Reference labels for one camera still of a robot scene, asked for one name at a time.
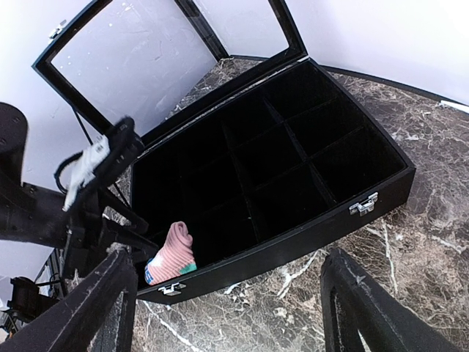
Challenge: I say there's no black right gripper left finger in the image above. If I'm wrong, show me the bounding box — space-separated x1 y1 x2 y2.
1 248 138 351

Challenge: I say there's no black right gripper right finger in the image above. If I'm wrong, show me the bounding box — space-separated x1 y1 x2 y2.
320 248 459 351

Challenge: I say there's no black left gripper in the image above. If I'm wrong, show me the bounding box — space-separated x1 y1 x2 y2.
1 103 158 279

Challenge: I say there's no pink teal patterned sock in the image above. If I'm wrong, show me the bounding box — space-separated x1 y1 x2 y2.
144 221 197 286

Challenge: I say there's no black storage box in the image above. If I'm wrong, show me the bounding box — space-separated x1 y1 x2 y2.
131 59 416 304

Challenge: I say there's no black box glass lid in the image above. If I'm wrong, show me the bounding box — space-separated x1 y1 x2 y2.
33 1 306 143

